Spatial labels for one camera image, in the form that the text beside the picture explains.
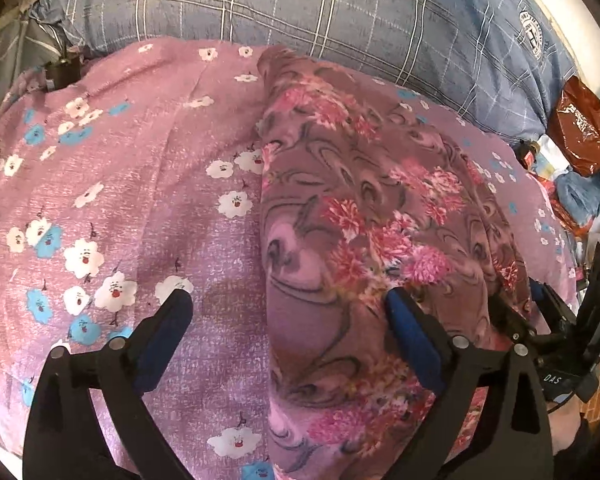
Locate red-brown plastic bag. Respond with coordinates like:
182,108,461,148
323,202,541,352
550,76,600,179

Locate purple floral bedsheet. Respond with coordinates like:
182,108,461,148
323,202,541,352
0,40,581,480

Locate blue plaid pillow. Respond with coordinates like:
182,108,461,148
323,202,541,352
30,0,577,144

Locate person's right forearm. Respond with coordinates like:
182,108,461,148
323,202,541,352
546,400,600,480

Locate grey striped cloth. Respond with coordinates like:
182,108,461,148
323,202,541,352
0,10,81,132

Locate pink floral garment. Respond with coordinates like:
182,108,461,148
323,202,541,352
256,45,536,476

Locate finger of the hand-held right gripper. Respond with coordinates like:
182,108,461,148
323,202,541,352
527,277,579,338
490,296,538,348

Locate small dark brown object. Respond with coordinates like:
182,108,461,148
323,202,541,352
45,55,82,92

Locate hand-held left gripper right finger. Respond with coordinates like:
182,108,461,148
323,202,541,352
379,287,555,480

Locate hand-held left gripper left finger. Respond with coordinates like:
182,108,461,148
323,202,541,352
21,287,195,480

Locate blue crumpled cloth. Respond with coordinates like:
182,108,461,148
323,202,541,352
554,167,600,222

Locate white blue yellow cloth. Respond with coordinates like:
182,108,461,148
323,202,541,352
537,135,573,178

